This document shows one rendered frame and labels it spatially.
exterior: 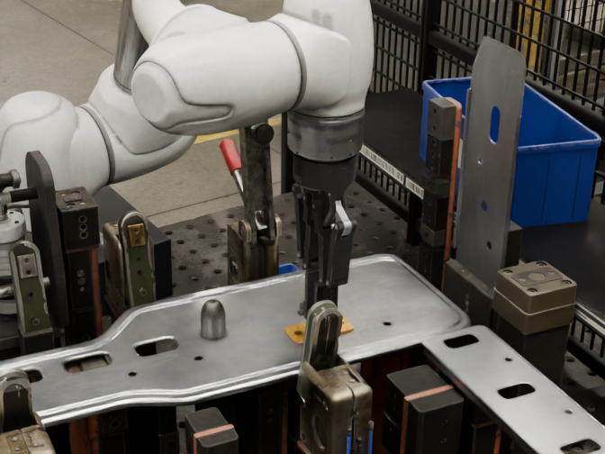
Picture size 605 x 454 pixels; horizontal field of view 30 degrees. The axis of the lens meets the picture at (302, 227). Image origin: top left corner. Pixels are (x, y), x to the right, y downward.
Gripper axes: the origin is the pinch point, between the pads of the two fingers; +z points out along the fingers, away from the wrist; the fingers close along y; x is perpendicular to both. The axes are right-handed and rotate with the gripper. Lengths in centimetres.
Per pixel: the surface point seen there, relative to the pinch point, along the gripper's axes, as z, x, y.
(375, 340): 4.7, 5.3, 5.0
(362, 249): 35, 44, -68
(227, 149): -9.3, -0.7, -29.3
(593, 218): 2, 50, -8
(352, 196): 35, 54, -92
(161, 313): 4.6, -17.2, -12.2
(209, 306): 0.2, -13.4, -4.3
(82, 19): 105, 99, -492
